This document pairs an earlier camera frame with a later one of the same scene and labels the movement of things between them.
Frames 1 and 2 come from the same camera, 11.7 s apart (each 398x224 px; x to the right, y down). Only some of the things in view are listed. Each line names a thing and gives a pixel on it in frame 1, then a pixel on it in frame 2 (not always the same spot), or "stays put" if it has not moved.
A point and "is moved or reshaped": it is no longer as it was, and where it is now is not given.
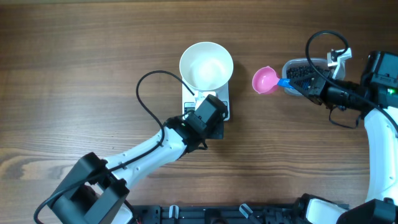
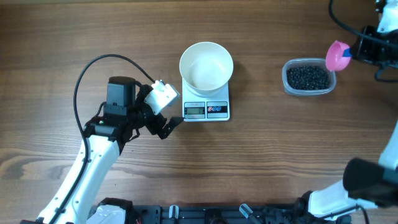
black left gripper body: x=217 y=131 to x=158 y=125
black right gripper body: x=315 y=88 to x=360 y=48
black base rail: x=215 y=214 stays put
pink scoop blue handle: x=265 y=79 is moved or reshaped
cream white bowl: x=206 y=66 stays put
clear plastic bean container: x=298 y=71 stays put
